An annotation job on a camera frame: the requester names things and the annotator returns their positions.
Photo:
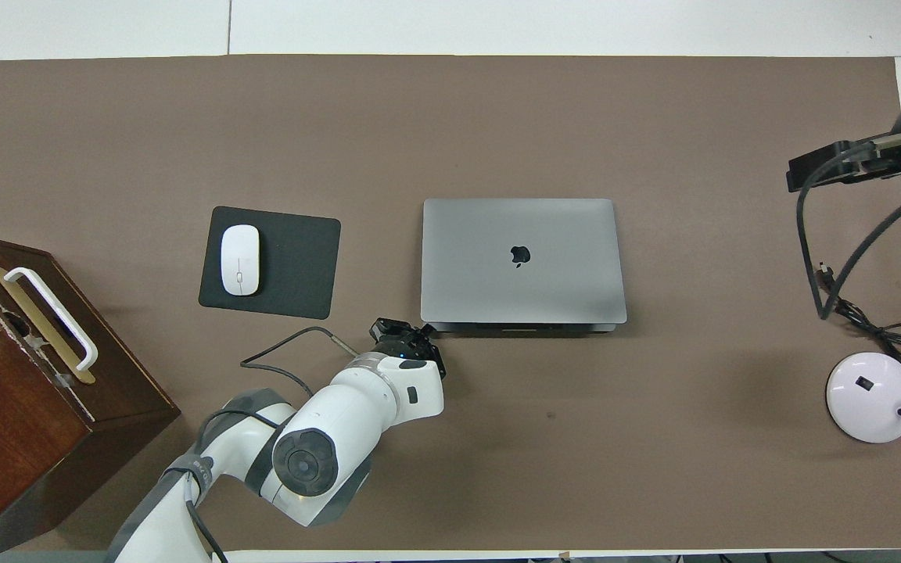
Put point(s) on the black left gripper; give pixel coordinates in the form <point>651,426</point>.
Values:
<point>407,348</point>

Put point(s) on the grey aluminium laptop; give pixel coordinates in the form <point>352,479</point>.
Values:
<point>482,266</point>

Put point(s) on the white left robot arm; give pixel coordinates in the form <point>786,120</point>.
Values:
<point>341,422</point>

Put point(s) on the black mouse pad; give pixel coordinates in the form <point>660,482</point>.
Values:
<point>294,266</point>

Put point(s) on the brown table mat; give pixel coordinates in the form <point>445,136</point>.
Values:
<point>450,469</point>

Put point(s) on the white computer mouse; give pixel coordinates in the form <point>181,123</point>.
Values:
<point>240,259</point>

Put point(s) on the white desk lamp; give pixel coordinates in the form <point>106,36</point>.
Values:
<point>869,399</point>

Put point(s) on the dark brown wooden box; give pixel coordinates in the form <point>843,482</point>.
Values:
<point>12,407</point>

